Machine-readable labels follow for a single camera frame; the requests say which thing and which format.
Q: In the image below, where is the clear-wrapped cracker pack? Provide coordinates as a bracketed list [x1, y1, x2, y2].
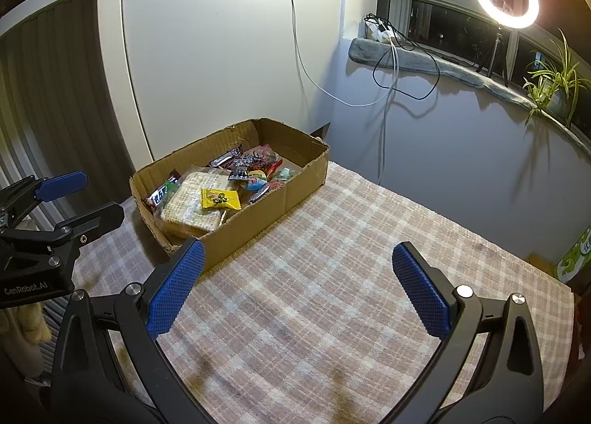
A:
[154, 167, 241, 237]

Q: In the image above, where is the grey sill cloth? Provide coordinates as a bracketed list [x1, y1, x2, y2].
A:
[348, 37, 591, 152]

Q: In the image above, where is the thin white cable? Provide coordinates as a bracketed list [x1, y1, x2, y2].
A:
[286, 0, 398, 107]

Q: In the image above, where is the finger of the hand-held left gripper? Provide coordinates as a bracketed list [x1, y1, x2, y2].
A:
[0, 201, 125, 259]
[0, 170, 88, 222]

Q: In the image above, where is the clear red-ended pastry packet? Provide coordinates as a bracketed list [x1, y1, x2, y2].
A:
[242, 143, 283, 175]

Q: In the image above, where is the grey ribbed panel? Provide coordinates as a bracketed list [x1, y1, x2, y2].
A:
[0, 0, 134, 231]

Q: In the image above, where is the cardboard box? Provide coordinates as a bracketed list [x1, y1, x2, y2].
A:
[129, 118, 331, 272]

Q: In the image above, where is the black cable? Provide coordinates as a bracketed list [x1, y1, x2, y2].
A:
[373, 31, 439, 100]

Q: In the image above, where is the potted spider plant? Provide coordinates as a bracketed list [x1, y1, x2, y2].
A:
[522, 28, 591, 129]

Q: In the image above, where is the dark blue small packet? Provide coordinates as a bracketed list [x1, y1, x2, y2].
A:
[227, 161, 252, 182]

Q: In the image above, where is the yellow snack packet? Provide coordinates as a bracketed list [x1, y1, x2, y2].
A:
[201, 188, 242, 211]

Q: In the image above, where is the black tripod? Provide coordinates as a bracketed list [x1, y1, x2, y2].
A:
[475, 27, 511, 88]

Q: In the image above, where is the brown chocolate bar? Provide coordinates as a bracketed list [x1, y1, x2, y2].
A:
[142, 170, 183, 215]
[208, 147, 243, 168]

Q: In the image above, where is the white power strip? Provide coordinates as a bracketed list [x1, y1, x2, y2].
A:
[365, 13, 400, 42]

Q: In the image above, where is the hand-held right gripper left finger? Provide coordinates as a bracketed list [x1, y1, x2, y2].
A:
[50, 239, 206, 424]

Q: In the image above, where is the white cabinet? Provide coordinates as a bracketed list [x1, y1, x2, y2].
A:
[97, 0, 345, 175]

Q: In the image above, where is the green printed carton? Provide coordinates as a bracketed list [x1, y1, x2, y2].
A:
[554, 226, 591, 281]

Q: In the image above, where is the plaid tablecloth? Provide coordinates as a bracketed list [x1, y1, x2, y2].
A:
[74, 161, 578, 424]

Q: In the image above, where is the thick white cable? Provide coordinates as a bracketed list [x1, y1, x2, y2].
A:
[378, 38, 400, 187]

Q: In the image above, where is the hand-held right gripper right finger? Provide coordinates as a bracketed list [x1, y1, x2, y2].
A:
[392, 242, 544, 424]

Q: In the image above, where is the jelly cup with yellow lid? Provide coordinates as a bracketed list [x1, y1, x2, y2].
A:
[245, 170, 271, 191]

